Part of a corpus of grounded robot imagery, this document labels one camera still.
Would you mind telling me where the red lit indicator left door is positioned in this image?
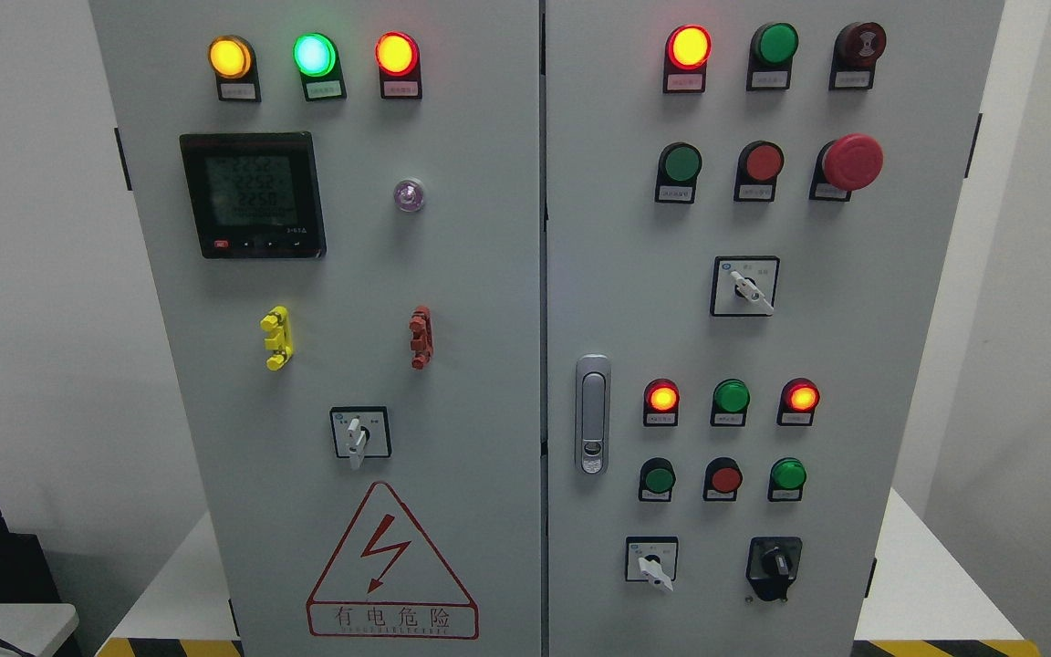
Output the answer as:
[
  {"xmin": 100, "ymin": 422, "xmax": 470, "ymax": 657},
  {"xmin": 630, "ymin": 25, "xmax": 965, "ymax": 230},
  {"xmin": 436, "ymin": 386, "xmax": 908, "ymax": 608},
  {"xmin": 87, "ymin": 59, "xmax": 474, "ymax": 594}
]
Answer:
[{"xmin": 375, "ymin": 32, "xmax": 423, "ymax": 99}]

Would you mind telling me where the white platform base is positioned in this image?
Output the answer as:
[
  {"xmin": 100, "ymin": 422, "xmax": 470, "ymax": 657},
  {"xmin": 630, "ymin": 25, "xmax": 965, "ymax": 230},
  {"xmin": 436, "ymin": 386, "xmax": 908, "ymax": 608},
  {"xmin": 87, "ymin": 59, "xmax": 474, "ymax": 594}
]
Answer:
[{"xmin": 111, "ymin": 492, "xmax": 1022, "ymax": 640}]

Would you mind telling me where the green lit indicator light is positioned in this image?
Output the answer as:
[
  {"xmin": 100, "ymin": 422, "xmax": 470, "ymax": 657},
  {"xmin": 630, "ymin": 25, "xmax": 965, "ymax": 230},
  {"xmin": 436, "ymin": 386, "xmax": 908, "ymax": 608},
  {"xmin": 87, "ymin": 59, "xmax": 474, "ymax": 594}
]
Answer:
[{"xmin": 292, "ymin": 32, "xmax": 346, "ymax": 101}]

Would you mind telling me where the yellow indicator light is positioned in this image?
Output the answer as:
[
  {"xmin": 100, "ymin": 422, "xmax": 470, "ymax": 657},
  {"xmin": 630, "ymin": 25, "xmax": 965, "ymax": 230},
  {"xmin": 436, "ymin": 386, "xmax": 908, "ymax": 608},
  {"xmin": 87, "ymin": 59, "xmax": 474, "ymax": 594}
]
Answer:
[{"xmin": 208, "ymin": 35, "xmax": 260, "ymax": 103}]

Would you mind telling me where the black digital power meter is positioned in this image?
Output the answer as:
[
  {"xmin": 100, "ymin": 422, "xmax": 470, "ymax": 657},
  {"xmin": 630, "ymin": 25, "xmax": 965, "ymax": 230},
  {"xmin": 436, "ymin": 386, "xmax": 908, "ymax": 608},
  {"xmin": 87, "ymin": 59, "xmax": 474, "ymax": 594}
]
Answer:
[{"xmin": 179, "ymin": 130, "xmax": 326, "ymax": 259}]

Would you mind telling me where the white rotary light switch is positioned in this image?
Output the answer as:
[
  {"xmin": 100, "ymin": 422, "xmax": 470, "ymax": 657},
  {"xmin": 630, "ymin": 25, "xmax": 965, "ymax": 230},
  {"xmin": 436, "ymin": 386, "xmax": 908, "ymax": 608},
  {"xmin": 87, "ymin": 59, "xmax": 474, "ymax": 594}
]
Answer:
[{"xmin": 329, "ymin": 406, "xmax": 392, "ymax": 470}]

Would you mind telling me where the grey cabinet door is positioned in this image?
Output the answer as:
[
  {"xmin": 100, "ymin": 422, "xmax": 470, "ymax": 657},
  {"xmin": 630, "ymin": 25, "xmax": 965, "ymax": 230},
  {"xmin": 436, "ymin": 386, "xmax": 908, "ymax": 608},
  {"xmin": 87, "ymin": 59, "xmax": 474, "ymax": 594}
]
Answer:
[
  {"xmin": 90, "ymin": 1, "xmax": 543, "ymax": 656},
  {"xmin": 547, "ymin": 1, "xmax": 1004, "ymax": 656}
]

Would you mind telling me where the red emergency stop button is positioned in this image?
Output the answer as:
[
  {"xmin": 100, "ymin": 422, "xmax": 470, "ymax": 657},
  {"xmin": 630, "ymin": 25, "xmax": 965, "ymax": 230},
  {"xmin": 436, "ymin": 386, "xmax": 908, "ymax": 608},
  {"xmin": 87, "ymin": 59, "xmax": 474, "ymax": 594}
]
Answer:
[{"xmin": 809, "ymin": 134, "xmax": 885, "ymax": 203}]

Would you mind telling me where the red lit indicator lower left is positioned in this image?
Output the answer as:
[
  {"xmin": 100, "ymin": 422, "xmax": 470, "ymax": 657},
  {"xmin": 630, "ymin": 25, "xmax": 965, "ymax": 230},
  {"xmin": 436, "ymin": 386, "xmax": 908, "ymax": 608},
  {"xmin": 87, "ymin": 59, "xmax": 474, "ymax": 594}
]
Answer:
[{"xmin": 642, "ymin": 378, "xmax": 680, "ymax": 427}]

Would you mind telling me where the black rotary selector switch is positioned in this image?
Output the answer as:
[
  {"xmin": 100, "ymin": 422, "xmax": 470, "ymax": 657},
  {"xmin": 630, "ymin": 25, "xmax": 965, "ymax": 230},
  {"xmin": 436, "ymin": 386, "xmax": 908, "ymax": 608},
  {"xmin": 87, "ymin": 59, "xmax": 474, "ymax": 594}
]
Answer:
[{"xmin": 745, "ymin": 537, "xmax": 804, "ymax": 602}]

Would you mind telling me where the dark red buzzer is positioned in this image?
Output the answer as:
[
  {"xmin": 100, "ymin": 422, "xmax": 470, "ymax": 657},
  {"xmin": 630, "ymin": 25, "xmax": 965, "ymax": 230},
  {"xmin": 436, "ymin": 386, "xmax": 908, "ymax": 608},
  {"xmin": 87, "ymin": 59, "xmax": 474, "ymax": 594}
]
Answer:
[{"xmin": 828, "ymin": 22, "xmax": 887, "ymax": 90}]

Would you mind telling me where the green push button lower left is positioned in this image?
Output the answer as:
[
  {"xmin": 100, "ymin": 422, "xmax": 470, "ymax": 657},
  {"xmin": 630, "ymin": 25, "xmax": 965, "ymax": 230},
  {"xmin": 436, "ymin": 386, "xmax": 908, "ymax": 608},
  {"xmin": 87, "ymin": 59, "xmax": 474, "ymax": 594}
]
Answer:
[{"xmin": 638, "ymin": 457, "xmax": 676, "ymax": 502}]

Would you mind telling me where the green indicator lower middle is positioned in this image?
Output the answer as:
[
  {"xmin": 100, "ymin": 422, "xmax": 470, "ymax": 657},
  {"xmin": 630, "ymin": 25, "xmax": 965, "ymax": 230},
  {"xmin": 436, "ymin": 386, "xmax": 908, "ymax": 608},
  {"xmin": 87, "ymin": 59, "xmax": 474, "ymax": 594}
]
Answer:
[{"xmin": 710, "ymin": 379, "xmax": 751, "ymax": 427}]

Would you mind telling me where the yellow terminal clip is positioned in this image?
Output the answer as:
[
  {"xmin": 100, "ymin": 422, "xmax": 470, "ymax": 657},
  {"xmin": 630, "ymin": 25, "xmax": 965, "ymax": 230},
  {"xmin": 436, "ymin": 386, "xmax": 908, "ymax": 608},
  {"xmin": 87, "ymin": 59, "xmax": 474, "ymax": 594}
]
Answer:
[{"xmin": 259, "ymin": 305, "xmax": 295, "ymax": 371}]

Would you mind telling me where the red electric warning sticker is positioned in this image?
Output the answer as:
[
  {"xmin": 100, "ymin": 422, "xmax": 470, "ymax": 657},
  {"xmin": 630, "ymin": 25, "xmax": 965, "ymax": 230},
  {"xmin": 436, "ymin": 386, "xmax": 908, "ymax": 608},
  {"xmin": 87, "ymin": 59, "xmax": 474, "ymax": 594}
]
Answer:
[{"xmin": 306, "ymin": 481, "xmax": 479, "ymax": 640}]

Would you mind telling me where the right grey cabinet door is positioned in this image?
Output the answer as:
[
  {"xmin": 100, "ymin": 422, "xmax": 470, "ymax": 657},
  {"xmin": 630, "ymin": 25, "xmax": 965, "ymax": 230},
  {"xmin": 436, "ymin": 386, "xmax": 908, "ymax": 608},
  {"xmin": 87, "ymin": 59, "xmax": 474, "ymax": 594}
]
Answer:
[{"xmin": 547, "ymin": 1, "xmax": 1004, "ymax": 656}]

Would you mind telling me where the white table left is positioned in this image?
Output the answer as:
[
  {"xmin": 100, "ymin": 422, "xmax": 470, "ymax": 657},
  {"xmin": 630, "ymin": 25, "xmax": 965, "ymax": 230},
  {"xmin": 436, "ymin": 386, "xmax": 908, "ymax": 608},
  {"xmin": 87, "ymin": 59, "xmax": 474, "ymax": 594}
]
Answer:
[{"xmin": 0, "ymin": 603, "xmax": 82, "ymax": 656}]

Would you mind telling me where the white rotary switch upper right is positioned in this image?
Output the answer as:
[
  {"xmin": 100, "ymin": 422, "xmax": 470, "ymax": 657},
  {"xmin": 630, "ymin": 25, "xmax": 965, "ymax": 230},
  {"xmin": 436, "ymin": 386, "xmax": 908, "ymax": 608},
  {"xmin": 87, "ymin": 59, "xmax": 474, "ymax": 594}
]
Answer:
[{"xmin": 710, "ymin": 256, "xmax": 780, "ymax": 317}]

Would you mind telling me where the red lit indicator lower right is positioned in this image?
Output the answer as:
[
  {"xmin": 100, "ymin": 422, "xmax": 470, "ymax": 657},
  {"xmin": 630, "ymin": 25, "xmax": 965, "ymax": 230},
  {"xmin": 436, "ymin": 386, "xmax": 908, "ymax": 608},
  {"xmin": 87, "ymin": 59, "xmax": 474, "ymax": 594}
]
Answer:
[{"xmin": 776, "ymin": 378, "xmax": 820, "ymax": 427}]

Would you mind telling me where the green push button lower right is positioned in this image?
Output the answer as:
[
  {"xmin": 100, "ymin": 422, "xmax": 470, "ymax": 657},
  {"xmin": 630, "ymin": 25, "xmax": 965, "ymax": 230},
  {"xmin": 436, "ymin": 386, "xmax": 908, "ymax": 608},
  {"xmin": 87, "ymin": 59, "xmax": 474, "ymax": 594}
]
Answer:
[{"xmin": 767, "ymin": 457, "xmax": 806, "ymax": 502}]

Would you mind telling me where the left grey cabinet door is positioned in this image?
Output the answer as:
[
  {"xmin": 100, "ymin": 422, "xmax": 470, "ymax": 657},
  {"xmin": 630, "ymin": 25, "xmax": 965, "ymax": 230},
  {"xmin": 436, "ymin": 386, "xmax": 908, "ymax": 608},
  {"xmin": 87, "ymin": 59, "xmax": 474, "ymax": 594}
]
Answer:
[{"xmin": 90, "ymin": 1, "xmax": 543, "ymax": 656}]

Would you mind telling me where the green push button upper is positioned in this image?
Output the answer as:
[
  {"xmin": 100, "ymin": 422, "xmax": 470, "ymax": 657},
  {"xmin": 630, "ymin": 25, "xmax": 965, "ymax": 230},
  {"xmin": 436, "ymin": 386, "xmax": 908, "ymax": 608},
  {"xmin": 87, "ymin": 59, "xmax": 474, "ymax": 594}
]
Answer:
[{"xmin": 654, "ymin": 141, "xmax": 703, "ymax": 203}]

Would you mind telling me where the red lit indicator top right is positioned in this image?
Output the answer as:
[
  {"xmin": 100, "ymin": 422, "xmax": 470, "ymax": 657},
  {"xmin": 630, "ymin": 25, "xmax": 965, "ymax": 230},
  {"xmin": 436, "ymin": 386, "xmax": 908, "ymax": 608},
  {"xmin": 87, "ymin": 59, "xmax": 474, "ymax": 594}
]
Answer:
[{"xmin": 662, "ymin": 24, "xmax": 712, "ymax": 93}]

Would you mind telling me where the red terminal clip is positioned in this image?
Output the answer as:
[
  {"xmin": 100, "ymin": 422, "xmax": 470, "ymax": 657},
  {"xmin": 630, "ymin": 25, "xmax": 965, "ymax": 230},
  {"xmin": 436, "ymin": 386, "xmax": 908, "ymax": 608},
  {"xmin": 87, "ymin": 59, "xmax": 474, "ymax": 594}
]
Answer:
[{"xmin": 409, "ymin": 305, "xmax": 434, "ymax": 370}]

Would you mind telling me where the red push button lower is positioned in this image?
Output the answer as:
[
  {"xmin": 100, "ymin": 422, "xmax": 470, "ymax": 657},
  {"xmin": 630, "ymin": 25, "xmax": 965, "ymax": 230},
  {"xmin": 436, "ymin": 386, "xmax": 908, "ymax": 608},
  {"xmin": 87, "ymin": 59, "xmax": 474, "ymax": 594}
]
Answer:
[{"xmin": 703, "ymin": 457, "xmax": 744, "ymax": 502}]

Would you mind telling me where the green indicator top right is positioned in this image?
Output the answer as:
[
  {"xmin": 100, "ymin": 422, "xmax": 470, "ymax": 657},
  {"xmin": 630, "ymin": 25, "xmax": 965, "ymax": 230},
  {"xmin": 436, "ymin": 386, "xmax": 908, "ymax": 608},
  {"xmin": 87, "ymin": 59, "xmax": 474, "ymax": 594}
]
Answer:
[{"xmin": 746, "ymin": 22, "xmax": 799, "ymax": 91}]

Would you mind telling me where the red push button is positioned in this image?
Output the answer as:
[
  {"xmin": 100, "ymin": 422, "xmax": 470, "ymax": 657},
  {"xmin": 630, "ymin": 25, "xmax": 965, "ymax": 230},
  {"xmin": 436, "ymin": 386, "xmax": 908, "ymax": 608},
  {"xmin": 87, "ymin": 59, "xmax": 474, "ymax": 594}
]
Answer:
[
  {"xmin": 703, "ymin": 457, "xmax": 744, "ymax": 502},
  {"xmin": 734, "ymin": 141, "xmax": 785, "ymax": 203}
]

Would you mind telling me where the red push button upper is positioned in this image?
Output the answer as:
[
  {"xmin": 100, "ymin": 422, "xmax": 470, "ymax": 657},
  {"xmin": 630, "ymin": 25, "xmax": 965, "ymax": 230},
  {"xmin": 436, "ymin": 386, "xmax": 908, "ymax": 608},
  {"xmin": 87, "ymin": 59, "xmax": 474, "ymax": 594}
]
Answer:
[{"xmin": 734, "ymin": 141, "xmax": 785, "ymax": 203}]

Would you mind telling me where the green push button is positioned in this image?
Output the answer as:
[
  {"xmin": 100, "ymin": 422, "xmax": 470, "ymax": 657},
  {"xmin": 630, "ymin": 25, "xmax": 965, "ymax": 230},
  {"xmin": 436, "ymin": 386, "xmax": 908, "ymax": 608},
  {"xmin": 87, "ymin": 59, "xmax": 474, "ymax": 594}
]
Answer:
[
  {"xmin": 654, "ymin": 141, "xmax": 703, "ymax": 203},
  {"xmin": 638, "ymin": 457, "xmax": 676, "ymax": 502},
  {"xmin": 767, "ymin": 457, "xmax": 806, "ymax": 502}
]

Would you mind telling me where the white rotary switch bottom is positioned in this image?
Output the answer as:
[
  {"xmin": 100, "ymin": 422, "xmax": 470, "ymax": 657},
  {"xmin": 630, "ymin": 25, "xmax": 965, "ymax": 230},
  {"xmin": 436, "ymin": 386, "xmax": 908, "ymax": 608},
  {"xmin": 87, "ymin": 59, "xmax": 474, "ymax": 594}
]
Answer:
[{"xmin": 625, "ymin": 536, "xmax": 679, "ymax": 593}]

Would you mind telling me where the silver door handle lock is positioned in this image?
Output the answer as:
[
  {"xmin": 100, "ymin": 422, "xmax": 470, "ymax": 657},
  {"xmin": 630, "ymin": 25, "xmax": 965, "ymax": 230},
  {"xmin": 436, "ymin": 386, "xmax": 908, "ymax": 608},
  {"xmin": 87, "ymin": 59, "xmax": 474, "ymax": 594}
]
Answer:
[{"xmin": 575, "ymin": 354, "xmax": 610, "ymax": 475}]

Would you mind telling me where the small clear lamp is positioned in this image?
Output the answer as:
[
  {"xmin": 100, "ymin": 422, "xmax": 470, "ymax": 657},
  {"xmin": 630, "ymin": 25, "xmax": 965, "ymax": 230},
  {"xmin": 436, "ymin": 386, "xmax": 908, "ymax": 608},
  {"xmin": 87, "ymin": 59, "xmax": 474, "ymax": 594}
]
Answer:
[{"xmin": 393, "ymin": 178, "xmax": 426, "ymax": 213}]

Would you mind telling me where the red lit indicator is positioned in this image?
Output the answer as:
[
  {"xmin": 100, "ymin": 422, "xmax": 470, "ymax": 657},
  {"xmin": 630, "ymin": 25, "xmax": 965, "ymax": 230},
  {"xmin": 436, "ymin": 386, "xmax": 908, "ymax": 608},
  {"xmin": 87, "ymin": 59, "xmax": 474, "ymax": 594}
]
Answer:
[
  {"xmin": 662, "ymin": 24, "xmax": 712, "ymax": 93},
  {"xmin": 776, "ymin": 378, "xmax": 820, "ymax": 427},
  {"xmin": 642, "ymin": 378, "xmax": 680, "ymax": 427}
]

